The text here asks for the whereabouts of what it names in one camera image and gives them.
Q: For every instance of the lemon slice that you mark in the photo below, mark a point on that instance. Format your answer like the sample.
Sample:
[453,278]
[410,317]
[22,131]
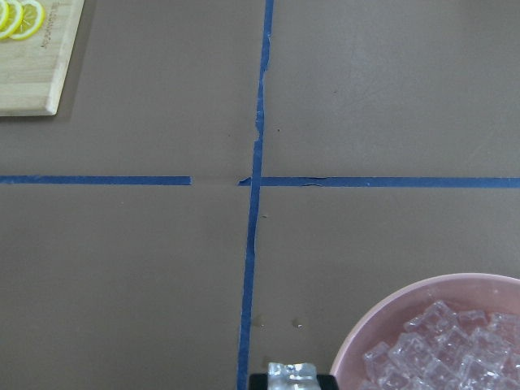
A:
[4,13]
[16,14]
[34,17]

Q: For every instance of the pink bowl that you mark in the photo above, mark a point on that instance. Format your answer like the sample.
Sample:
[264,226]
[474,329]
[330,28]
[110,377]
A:
[384,321]

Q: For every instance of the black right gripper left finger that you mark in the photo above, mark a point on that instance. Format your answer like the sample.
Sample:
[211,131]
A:
[258,381]

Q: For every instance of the clear ice cube pile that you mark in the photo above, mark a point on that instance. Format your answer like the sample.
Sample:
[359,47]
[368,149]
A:
[445,349]

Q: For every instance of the bamboo cutting board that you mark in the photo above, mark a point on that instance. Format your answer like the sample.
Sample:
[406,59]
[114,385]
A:
[33,71]

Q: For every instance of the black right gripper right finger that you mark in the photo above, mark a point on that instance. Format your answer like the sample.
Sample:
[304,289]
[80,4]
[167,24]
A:
[327,382]

